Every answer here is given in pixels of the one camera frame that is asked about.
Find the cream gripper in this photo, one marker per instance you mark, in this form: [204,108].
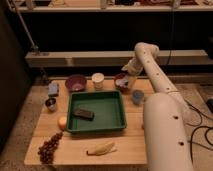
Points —
[133,67]

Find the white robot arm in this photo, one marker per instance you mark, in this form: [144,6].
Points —
[164,113]

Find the blue cup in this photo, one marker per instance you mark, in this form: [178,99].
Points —
[137,97]

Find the white paper cup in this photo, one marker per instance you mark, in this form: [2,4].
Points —
[98,79]

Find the small metal cup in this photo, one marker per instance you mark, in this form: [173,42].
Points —
[50,103]

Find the brown bowl with cloth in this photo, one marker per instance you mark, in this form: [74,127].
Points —
[124,82]

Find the green plastic tray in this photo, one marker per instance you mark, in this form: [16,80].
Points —
[108,109]

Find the purple bowl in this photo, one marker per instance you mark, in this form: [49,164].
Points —
[76,83]

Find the dark rectangular block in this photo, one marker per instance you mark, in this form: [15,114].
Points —
[83,114]

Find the yellow banana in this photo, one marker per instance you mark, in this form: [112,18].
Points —
[101,149]

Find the yellow round fruit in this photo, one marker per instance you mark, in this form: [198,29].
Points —
[62,121]

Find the wooden board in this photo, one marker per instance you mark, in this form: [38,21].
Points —
[129,143]

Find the long metal beam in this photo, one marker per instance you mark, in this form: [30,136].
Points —
[113,58]

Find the metal stand pole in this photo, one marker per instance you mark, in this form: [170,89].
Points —
[34,47]

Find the bunch of red grapes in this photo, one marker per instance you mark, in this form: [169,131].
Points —
[46,151]

